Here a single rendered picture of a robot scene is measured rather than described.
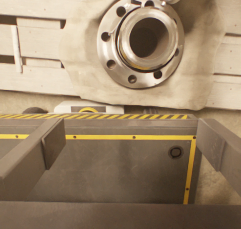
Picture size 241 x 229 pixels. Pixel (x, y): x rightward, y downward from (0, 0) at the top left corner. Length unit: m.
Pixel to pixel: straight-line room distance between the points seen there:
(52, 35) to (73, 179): 0.46
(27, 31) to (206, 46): 0.57
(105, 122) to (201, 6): 0.44
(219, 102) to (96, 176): 0.49
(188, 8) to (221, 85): 0.27
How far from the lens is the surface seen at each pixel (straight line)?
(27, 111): 0.75
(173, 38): 0.36
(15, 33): 0.68
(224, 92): 0.70
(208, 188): 1.09
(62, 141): 0.17
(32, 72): 0.68
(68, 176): 0.57
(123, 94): 0.58
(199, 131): 0.17
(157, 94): 0.61
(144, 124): 0.46
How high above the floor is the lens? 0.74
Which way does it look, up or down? 73 degrees down
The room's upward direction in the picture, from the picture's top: 175 degrees counter-clockwise
